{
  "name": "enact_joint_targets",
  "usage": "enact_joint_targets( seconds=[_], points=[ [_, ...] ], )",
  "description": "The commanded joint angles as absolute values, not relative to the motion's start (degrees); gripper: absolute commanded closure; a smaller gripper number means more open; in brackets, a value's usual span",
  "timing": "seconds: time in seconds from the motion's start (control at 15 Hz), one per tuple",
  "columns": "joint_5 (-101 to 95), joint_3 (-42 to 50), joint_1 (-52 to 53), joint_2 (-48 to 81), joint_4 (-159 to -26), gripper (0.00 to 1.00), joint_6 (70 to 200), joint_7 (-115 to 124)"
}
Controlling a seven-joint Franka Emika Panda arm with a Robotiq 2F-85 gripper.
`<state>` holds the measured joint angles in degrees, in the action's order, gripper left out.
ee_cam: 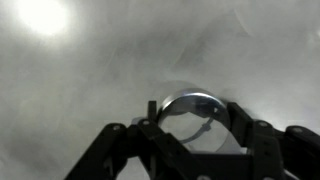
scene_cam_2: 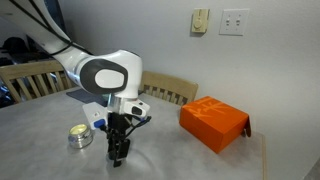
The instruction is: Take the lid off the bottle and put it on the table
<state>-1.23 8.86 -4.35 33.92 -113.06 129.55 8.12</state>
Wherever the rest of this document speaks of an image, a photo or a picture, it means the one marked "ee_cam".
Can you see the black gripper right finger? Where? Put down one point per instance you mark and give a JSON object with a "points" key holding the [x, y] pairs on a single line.
{"points": [[276, 150]]}

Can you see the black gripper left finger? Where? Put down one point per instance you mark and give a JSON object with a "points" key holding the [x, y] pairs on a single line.
{"points": [[146, 150]]}

